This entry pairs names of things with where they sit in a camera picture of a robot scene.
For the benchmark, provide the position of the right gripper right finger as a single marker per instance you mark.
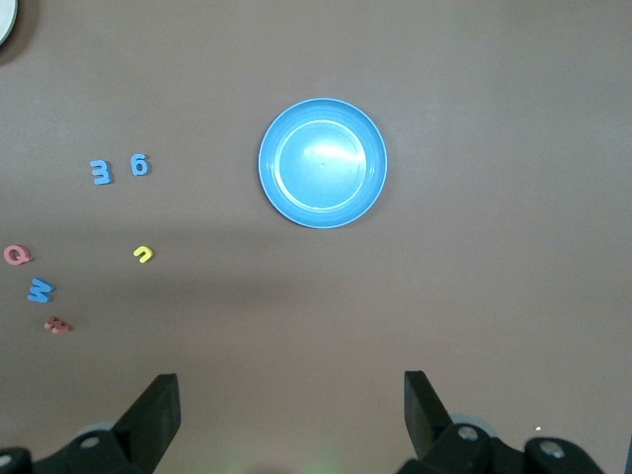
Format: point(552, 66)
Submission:
point(424, 419)

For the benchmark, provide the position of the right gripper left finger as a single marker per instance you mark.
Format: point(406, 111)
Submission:
point(148, 419)

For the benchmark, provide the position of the red foam small w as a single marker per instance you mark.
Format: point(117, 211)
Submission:
point(56, 325)

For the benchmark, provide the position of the yellow foam letter u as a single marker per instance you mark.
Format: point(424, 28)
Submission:
point(143, 255)

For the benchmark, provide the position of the blue foam capital W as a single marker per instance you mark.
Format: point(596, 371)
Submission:
point(40, 290)

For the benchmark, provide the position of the red foam letter Q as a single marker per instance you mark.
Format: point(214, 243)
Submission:
point(11, 256)

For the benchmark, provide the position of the blue foam letter m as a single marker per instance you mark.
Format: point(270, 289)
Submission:
point(104, 173)

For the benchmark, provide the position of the blue foam letter g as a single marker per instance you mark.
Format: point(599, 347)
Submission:
point(139, 166)

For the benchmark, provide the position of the blue plastic plate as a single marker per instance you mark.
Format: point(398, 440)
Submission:
point(323, 163)

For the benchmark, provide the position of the beige plastic plate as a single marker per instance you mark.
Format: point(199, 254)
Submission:
point(5, 20)

